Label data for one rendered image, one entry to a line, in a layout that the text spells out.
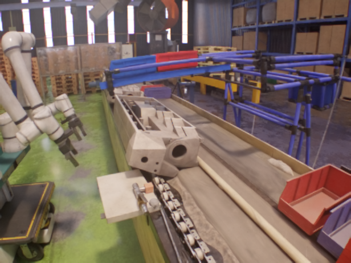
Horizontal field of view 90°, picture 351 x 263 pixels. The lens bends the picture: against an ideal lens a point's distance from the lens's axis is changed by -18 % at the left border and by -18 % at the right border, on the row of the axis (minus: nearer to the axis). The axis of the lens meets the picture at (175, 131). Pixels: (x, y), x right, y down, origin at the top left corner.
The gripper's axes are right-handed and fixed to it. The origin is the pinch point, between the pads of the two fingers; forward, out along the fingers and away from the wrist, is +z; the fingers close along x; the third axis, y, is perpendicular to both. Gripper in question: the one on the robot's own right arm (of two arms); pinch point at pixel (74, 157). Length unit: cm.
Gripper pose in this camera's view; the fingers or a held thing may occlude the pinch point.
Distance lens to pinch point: 132.6
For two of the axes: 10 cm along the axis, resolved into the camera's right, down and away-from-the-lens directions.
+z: 3.2, 7.5, 5.8
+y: -8.4, 5.0, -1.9
